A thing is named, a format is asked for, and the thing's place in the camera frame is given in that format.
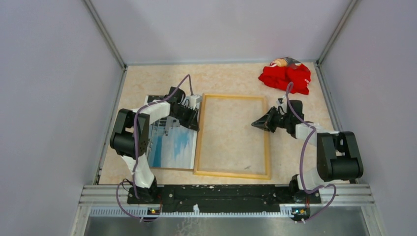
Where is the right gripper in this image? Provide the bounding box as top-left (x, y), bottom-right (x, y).
top-left (252, 106), bottom-right (291, 133)

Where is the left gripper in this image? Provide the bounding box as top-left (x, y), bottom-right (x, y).
top-left (171, 105), bottom-right (200, 131)

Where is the yellow wooden picture frame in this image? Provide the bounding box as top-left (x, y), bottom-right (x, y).
top-left (193, 94), bottom-right (271, 180)

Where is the building photo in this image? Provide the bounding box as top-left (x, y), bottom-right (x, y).
top-left (144, 95), bottom-right (201, 172)

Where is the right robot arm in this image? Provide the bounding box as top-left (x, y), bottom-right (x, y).
top-left (251, 99), bottom-right (364, 203)

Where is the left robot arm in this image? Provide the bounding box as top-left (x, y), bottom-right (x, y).
top-left (110, 87), bottom-right (202, 203)

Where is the red cloth doll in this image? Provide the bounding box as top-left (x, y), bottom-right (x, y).
top-left (258, 57), bottom-right (311, 95)

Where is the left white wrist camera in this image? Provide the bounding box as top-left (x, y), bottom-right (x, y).
top-left (188, 95), bottom-right (202, 109)

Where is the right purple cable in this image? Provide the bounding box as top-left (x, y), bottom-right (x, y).
top-left (283, 81), bottom-right (337, 223)

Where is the purple cable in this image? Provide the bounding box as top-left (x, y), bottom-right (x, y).
top-left (116, 74), bottom-right (194, 223)
top-left (283, 81), bottom-right (337, 223)

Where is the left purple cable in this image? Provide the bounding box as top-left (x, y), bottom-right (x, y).
top-left (116, 74), bottom-right (194, 223)

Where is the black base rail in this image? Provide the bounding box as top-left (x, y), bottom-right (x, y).
top-left (127, 184), bottom-right (321, 213)

